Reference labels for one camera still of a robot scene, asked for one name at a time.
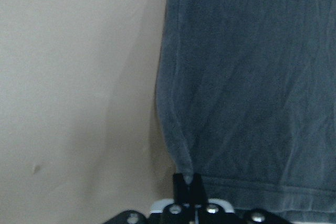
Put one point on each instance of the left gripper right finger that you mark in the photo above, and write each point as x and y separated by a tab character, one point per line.
197	192

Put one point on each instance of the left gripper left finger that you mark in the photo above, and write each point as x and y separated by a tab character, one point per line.
180	189

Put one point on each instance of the black printed t-shirt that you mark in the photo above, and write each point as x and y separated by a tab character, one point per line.
246	98

